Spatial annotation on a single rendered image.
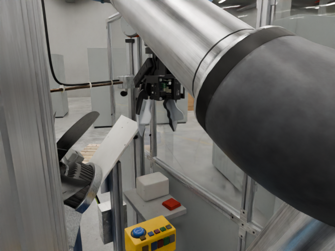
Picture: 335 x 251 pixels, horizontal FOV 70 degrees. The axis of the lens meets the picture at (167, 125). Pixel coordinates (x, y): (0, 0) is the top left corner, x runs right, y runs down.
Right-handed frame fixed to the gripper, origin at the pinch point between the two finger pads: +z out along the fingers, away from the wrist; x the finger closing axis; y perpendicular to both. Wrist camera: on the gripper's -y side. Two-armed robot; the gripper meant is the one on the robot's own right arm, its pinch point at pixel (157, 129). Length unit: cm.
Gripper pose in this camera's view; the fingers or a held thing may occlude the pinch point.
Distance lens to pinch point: 62.2
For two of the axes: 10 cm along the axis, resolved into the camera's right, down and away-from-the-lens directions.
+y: 5.2, 2.1, -8.3
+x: 8.6, -1.3, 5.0
